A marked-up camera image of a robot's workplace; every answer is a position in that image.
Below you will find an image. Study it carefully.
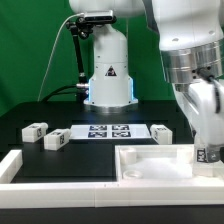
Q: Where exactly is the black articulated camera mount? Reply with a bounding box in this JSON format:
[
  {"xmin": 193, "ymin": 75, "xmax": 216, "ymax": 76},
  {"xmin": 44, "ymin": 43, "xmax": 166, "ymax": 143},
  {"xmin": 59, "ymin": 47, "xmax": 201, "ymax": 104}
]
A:
[{"xmin": 66, "ymin": 17, "xmax": 93, "ymax": 102}]

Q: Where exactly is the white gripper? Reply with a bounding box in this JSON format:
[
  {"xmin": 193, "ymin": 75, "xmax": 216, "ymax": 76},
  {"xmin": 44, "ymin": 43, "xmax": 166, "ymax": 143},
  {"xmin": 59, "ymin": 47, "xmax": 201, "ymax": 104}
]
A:
[{"xmin": 173, "ymin": 79, "xmax": 224, "ymax": 162}]

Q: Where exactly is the grey camera on mount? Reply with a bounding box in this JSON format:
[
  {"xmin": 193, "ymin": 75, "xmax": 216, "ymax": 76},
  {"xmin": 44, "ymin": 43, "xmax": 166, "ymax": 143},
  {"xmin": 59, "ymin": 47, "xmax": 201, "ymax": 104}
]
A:
[{"xmin": 84, "ymin": 10, "xmax": 114, "ymax": 23}]

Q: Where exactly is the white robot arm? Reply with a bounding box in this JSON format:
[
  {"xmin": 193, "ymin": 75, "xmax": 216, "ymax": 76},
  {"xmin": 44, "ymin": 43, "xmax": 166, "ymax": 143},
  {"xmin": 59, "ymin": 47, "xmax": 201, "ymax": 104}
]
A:
[{"xmin": 69, "ymin": 0, "xmax": 224, "ymax": 163}]

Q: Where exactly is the white AprilTag base sheet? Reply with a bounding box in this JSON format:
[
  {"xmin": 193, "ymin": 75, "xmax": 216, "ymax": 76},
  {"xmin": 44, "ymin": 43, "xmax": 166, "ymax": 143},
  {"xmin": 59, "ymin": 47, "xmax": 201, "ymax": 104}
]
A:
[{"xmin": 70, "ymin": 124, "xmax": 151, "ymax": 140}]

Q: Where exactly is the white square tabletop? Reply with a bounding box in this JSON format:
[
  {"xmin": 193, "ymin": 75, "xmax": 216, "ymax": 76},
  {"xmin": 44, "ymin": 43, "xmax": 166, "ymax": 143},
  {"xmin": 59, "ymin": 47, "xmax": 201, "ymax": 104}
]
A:
[{"xmin": 115, "ymin": 144, "xmax": 224, "ymax": 181}]

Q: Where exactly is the white U-shaped obstacle wall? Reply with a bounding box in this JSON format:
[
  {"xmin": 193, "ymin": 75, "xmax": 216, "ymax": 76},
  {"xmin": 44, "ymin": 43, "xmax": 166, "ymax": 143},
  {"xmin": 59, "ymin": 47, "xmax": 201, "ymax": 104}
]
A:
[{"xmin": 0, "ymin": 150, "xmax": 224, "ymax": 208}]

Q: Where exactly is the black cable bundle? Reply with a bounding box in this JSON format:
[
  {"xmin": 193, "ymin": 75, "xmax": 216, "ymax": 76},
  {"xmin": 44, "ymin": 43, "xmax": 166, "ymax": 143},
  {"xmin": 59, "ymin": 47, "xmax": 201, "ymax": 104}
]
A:
[{"xmin": 41, "ymin": 84, "xmax": 88, "ymax": 102}]

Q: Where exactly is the white camera cable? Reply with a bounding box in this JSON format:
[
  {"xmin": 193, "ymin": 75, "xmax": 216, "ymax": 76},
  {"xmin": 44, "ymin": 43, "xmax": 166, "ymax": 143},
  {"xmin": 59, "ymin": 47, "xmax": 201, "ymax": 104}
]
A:
[{"xmin": 37, "ymin": 12, "xmax": 85, "ymax": 102}]

